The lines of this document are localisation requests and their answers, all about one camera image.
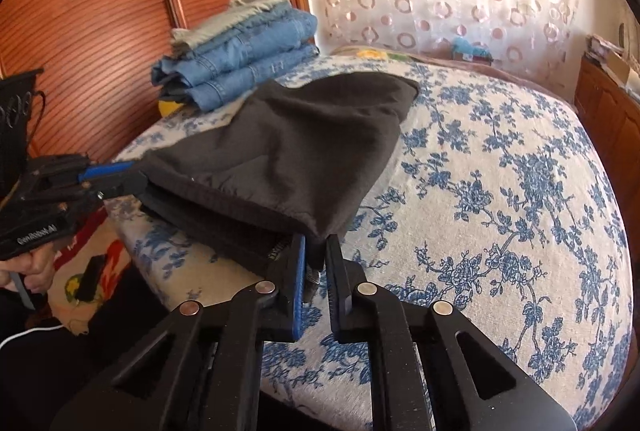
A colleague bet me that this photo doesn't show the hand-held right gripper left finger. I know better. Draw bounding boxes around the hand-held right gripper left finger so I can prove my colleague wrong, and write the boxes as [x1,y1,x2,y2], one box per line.
[50,233,308,431]

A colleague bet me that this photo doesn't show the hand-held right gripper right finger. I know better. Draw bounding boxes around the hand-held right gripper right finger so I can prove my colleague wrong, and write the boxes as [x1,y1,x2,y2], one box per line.
[324,235,577,431]

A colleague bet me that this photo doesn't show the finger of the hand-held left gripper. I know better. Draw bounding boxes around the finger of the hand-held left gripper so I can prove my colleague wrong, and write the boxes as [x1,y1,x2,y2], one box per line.
[65,171,151,212]
[30,152,138,186]

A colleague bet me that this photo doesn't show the black pants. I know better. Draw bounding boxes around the black pants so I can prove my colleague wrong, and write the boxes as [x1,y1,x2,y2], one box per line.
[137,72,421,279]

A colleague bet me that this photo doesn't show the grey folded pants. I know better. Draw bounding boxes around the grey folded pants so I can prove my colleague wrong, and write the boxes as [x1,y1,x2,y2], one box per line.
[170,0,292,54]

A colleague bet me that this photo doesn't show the person's left hand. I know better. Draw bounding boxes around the person's left hand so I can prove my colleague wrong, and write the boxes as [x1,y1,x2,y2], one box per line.
[0,241,57,299]

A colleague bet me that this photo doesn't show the colourful floral blanket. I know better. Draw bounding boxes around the colourful floral blanket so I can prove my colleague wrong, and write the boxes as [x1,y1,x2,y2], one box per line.
[47,44,576,328]

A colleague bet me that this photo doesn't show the person's black clothing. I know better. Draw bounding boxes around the person's black clothing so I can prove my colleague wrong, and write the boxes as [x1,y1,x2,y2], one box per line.
[0,256,171,431]

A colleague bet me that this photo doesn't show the brown wooden wardrobe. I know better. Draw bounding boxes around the brown wooden wardrobe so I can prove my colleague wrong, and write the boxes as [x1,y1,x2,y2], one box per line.
[0,0,312,192]

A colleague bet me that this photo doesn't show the blue floral cloth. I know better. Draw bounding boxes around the blue floral cloth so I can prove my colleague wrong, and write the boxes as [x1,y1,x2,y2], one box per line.
[107,54,633,431]

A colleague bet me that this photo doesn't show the blue object on box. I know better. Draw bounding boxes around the blue object on box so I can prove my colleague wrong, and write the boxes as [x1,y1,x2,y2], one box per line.
[462,45,497,63]

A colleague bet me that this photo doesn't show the brown wooden cabinet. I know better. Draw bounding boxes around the brown wooden cabinet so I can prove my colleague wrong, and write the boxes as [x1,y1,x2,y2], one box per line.
[572,54,640,193]

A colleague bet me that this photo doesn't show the stack of papers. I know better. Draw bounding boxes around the stack of papers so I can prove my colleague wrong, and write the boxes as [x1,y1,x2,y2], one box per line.
[585,34,622,63]

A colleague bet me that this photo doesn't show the open cardboard box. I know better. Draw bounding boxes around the open cardboard box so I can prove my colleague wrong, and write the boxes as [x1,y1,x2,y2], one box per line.
[606,48,640,88]

